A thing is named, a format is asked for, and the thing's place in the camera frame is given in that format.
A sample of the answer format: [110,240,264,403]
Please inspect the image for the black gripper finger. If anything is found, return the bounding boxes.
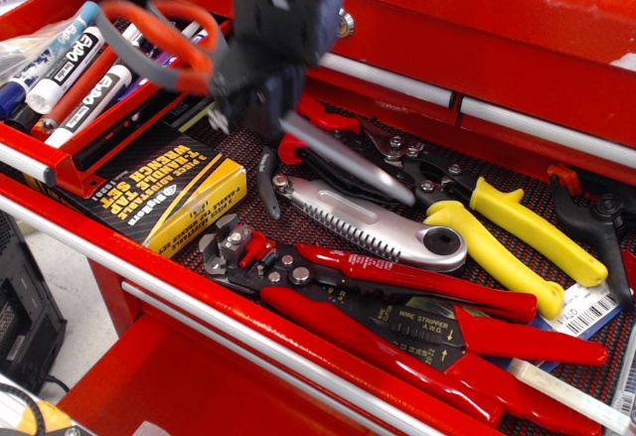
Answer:
[208,92,247,133]
[247,66,306,143]

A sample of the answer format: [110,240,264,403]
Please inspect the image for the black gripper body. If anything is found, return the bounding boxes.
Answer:
[210,0,343,101]

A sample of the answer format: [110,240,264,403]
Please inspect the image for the orange grey handled scissors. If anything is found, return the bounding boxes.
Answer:
[93,0,417,208]

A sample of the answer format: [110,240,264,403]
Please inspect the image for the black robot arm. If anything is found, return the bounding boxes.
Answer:
[210,0,343,146]

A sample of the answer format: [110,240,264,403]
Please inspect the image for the red marker drawer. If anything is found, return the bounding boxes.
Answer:
[1,0,233,196]

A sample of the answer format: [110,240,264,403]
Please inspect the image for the black red drawer liner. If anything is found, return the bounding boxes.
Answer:
[171,95,636,435]

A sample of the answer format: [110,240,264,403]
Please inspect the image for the silver chest lock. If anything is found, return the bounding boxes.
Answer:
[338,8,356,38]

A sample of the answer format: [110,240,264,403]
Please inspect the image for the purple marker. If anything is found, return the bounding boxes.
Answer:
[117,22,208,101]

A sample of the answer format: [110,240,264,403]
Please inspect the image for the black yellow tap wrench box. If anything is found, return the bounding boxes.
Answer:
[25,121,246,257]

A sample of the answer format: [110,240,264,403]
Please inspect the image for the black pen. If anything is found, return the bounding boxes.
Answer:
[74,91,209,171]

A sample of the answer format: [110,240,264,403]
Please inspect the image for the white Expo marker black cap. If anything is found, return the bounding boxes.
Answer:
[45,64,132,148]

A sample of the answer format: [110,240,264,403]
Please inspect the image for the light blue cap marker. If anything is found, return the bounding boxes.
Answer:
[9,1,99,92]

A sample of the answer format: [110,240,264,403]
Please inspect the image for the red barrel marker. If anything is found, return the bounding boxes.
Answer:
[30,44,121,142]

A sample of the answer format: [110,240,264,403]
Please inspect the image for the clear plastic bag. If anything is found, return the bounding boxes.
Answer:
[0,19,73,84]

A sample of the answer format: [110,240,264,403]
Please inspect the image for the dark blue marker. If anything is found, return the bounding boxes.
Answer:
[0,81,27,121]

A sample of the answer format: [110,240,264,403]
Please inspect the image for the red tool chest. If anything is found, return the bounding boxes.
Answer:
[1,0,635,435]

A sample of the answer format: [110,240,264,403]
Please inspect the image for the black electronics box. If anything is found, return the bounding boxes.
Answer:
[1,213,67,393]

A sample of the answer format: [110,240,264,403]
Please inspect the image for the yellow sponge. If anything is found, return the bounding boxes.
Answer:
[19,400,73,435]

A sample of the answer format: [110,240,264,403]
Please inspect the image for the clear plastic tube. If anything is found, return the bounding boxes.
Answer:
[508,359,635,435]

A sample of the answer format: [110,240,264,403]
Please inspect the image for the white barcode label card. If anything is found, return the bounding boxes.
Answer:
[532,282,622,340]

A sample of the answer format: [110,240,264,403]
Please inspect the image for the red handled crimping tool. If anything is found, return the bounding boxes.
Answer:
[256,94,415,219]

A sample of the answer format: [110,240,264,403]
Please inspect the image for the red automatic wire stripper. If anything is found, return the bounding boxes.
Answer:
[198,215,538,426]

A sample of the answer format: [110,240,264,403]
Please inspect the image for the yellow handled tin snips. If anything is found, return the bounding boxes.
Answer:
[363,123,608,319]

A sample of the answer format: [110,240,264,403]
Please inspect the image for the red flat wire stripper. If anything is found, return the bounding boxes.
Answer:
[323,287,607,435]

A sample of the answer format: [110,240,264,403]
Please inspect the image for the black braided cable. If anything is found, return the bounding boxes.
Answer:
[0,380,49,436]

